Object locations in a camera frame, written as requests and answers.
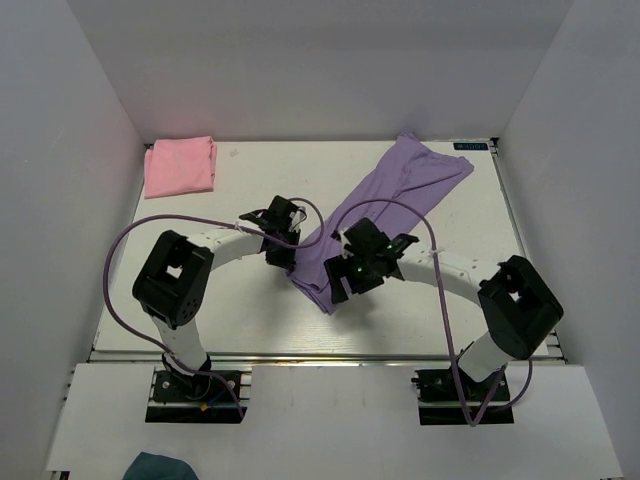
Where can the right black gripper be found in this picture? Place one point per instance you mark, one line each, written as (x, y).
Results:
(334, 269)

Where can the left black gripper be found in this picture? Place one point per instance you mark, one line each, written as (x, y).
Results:
(286, 262)

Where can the purple t shirt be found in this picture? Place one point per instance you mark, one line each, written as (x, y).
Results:
(409, 174)

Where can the pink t shirt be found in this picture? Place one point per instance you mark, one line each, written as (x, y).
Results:
(179, 167)

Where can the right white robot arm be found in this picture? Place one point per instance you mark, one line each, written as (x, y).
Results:
(518, 307)

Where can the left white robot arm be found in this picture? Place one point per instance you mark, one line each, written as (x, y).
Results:
(173, 280)

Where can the blue table label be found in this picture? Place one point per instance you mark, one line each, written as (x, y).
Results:
(470, 146)

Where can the dark teal cloth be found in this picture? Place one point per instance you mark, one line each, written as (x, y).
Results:
(147, 466)

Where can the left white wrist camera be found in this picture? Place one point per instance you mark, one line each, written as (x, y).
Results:
(299, 216)

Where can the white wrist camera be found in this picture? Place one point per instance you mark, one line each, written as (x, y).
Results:
(345, 243)
(299, 216)

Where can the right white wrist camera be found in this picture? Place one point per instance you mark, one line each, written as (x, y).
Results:
(345, 243)

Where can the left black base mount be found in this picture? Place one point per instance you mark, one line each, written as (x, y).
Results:
(200, 400)

